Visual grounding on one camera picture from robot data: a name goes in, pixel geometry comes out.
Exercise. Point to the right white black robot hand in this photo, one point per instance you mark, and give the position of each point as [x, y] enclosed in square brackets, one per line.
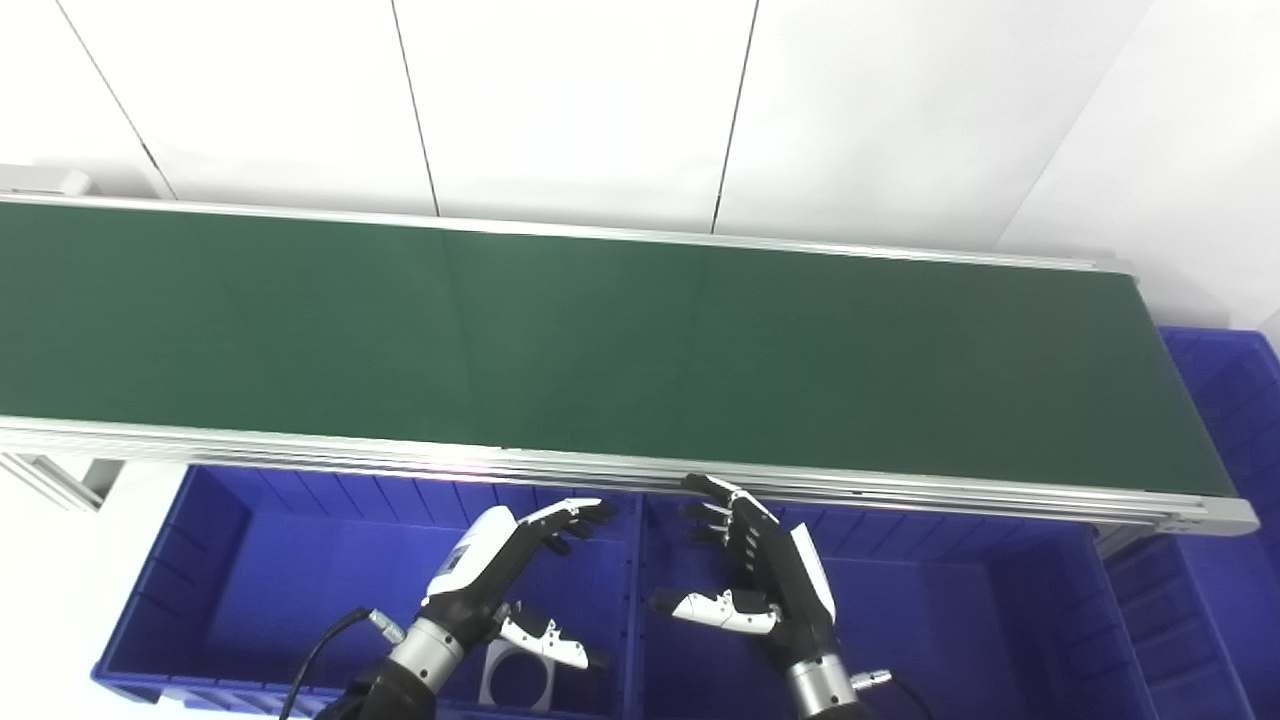
[790, 600]

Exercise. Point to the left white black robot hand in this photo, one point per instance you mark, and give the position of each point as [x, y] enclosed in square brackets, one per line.
[475, 570]

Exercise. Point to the white square part round hole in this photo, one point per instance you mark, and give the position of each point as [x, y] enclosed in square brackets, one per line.
[487, 682]

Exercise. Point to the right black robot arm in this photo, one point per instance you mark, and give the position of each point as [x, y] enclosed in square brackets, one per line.
[820, 695]

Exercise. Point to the blue plastic bin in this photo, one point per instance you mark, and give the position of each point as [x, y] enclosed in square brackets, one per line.
[1235, 430]
[980, 640]
[280, 580]

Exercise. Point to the green conveyor belt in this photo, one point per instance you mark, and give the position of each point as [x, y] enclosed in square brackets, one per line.
[600, 340]

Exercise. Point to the aluminium conveyor support leg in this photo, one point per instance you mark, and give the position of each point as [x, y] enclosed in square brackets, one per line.
[55, 485]
[1120, 540]

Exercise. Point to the grey conveyor end bracket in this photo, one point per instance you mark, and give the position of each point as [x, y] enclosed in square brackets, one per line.
[40, 181]

